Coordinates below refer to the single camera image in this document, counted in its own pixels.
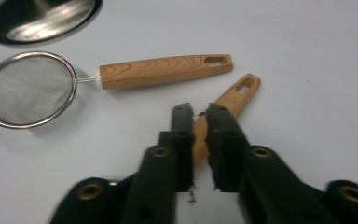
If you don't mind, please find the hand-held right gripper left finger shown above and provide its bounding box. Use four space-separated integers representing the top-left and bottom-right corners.
119 102 197 224

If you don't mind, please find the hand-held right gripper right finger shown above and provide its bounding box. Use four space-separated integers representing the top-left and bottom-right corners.
204 102 339 224

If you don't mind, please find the wooden handled mesh strainer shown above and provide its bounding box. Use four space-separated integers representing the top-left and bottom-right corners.
0 50 234 130

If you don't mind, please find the steel utensil rack stand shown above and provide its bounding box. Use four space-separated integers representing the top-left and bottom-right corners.
0 0 104 47

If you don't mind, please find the white table sheet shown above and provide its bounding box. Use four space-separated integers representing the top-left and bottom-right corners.
0 0 358 224

